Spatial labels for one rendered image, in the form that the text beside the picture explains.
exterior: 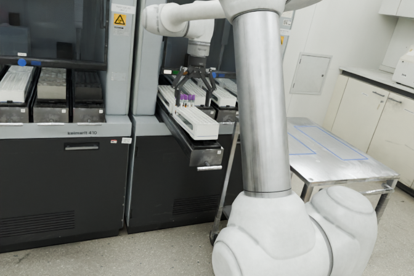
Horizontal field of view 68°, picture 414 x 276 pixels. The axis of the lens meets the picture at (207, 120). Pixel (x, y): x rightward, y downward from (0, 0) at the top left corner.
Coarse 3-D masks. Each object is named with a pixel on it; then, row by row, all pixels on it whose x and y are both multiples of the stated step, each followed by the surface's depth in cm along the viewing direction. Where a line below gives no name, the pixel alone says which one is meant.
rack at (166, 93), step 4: (160, 88) 163; (164, 88) 165; (168, 88) 166; (160, 92) 169; (164, 92) 158; (168, 92) 159; (172, 92) 160; (160, 96) 162; (164, 96) 154; (168, 96) 152; (172, 96) 154; (164, 100) 162; (168, 100) 148; (172, 100) 148; (164, 104) 154; (168, 104) 159; (172, 104) 143; (168, 108) 148; (172, 108) 144
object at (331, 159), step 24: (288, 120) 162; (288, 144) 131; (312, 144) 136; (336, 144) 140; (312, 168) 114; (336, 168) 117; (360, 168) 121; (384, 168) 124; (360, 192) 110; (384, 192) 115; (216, 216) 175
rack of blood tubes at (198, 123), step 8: (184, 112) 132; (192, 112) 133; (200, 112) 134; (176, 120) 137; (184, 120) 133; (192, 120) 120; (200, 120) 122; (208, 120) 124; (184, 128) 127; (192, 128) 129; (200, 128) 117; (208, 128) 118; (216, 128) 120; (192, 136) 119; (208, 136) 119; (216, 136) 121
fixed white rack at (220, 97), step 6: (204, 84) 185; (210, 84) 187; (216, 84) 191; (204, 90) 187; (216, 90) 178; (222, 90) 180; (216, 96) 169; (222, 96) 168; (228, 96) 169; (234, 96) 171; (216, 102) 169; (222, 102) 166; (228, 102) 168; (234, 102) 169
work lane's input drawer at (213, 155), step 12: (156, 96) 165; (156, 108) 161; (168, 120) 142; (180, 132) 128; (180, 144) 127; (192, 144) 117; (204, 144) 119; (216, 144) 121; (192, 156) 116; (204, 156) 118; (216, 156) 121; (204, 168) 115; (216, 168) 117
